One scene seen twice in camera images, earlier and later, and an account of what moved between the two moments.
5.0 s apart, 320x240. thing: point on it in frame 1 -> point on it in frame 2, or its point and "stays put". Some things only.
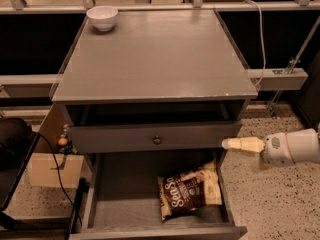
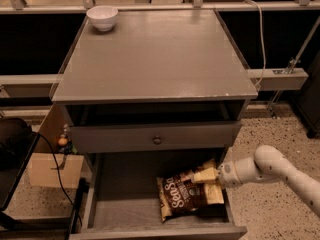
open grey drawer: x=122 y=199 stays put
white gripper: x=275 y=149 -> x=227 y=175
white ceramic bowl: x=103 y=17 stays put
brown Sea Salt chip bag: x=189 y=191 stays put
